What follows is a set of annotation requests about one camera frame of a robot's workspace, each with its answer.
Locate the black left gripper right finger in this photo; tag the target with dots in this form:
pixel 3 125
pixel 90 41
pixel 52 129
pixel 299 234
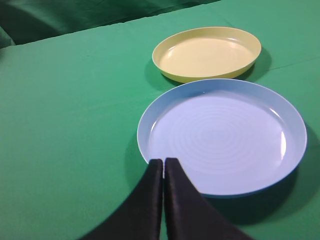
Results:
pixel 188 216

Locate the green tablecloth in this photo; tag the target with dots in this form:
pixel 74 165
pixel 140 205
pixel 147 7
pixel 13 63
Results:
pixel 70 106

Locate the blue plastic plate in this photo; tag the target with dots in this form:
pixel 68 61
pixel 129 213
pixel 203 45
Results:
pixel 232 137

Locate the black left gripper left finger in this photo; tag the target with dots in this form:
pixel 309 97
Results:
pixel 139 216

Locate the yellow plastic plate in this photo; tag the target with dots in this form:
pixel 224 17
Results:
pixel 206 53

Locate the green backdrop cloth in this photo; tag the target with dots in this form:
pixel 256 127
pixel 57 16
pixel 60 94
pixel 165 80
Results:
pixel 25 21

